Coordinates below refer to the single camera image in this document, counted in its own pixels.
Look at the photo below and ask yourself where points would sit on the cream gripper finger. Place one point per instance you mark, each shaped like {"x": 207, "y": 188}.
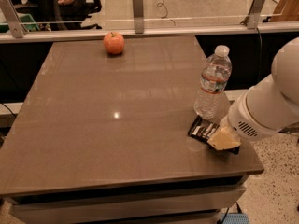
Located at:
{"x": 224, "y": 138}

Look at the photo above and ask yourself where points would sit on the black rxbar chocolate wrapper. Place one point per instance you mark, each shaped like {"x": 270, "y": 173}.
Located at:
{"x": 202, "y": 129}

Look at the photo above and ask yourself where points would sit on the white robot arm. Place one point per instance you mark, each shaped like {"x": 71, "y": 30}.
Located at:
{"x": 265, "y": 108}

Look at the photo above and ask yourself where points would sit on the clear plastic water bottle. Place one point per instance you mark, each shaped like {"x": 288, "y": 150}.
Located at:
{"x": 213, "y": 80}

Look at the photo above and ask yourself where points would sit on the blue perforated box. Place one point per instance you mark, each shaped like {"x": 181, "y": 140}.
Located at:
{"x": 234, "y": 218}

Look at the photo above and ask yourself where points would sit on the red apple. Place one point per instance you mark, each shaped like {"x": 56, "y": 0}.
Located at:
{"x": 114, "y": 43}

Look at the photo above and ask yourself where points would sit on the seated person in background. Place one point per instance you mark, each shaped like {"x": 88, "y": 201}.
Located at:
{"x": 74, "y": 12}

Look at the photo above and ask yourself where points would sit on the clear glass barrier panel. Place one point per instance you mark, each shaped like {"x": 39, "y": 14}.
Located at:
{"x": 118, "y": 15}

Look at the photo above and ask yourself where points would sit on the green bin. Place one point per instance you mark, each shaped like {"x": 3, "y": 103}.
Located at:
{"x": 26, "y": 20}

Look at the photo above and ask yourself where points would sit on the right metal glass bracket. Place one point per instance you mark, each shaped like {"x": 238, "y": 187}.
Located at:
{"x": 252, "y": 18}

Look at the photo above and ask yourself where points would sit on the metal glass bracket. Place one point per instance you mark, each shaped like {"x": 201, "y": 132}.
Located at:
{"x": 138, "y": 14}
{"x": 14, "y": 23}
{"x": 252, "y": 18}

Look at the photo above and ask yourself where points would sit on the middle metal glass bracket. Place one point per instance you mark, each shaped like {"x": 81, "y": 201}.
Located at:
{"x": 138, "y": 14}

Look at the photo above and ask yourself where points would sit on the left metal glass bracket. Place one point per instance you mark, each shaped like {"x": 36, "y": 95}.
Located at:
{"x": 14, "y": 23}

